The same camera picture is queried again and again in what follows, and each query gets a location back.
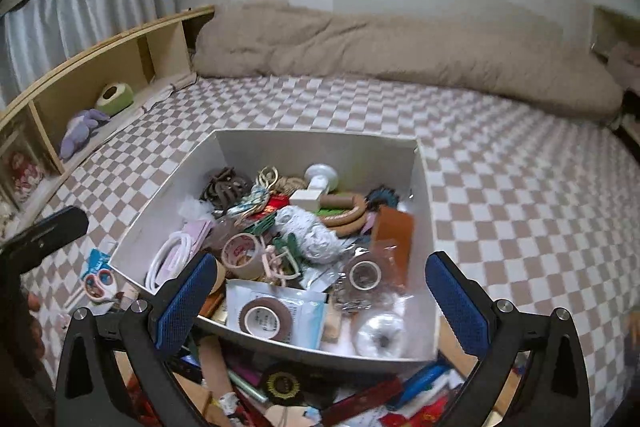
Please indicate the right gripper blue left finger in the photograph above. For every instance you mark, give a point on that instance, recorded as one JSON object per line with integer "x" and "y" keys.
{"x": 155, "y": 328}

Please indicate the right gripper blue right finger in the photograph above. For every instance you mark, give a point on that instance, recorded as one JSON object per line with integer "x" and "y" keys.
{"x": 488, "y": 329}

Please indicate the brown leather strip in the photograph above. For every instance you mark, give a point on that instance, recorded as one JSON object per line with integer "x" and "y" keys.
{"x": 216, "y": 376}

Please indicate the pink purple booklet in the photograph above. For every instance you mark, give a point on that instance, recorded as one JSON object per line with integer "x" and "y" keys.
{"x": 184, "y": 244}

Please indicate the brown washi tape roll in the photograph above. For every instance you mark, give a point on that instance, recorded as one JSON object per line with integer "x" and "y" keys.
{"x": 266, "y": 318}

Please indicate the dark red long box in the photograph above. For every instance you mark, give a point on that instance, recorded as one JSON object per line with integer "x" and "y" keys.
{"x": 360, "y": 402}

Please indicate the wooden headboard shelf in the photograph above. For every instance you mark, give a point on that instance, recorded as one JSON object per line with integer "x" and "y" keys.
{"x": 153, "y": 60}

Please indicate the purple plush toy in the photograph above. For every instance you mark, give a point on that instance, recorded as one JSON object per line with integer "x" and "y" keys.
{"x": 79, "y": 130}

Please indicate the checkered bed sheet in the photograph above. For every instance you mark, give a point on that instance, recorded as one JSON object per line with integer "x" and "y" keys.
{"x": 538, "y": 209}

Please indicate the brown leather card holder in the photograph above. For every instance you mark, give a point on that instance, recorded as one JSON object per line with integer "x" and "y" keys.
{"x": 391, "y": 242}

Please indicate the black round gold-seal case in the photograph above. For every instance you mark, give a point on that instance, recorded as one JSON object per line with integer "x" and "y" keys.
{"x": 282, "y": 386}

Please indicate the dark brown scrunchie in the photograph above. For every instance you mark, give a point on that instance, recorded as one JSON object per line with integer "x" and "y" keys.
{"x": 226, "y": 188}

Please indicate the green avocado plush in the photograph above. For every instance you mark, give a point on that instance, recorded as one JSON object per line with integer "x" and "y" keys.
{"x": 114, "y": 98}

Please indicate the white crochet scrunchie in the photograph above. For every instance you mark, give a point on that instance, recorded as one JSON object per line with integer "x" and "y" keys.
{"x": 314, "y": 241}

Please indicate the white cardboard shoe box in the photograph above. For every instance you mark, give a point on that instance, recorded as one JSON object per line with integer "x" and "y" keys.
{"x": 383, "y": 331}

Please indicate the grey window curtain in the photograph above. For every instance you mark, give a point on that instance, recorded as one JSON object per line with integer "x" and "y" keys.
{"x": 42, "y": 34}

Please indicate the beige fluffy blanket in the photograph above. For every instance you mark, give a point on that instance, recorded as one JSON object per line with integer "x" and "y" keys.
{"x": 275, "y": 38}

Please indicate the small scissors orange handle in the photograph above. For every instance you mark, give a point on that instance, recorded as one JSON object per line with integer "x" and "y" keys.
{"x": 100, "y": 286}

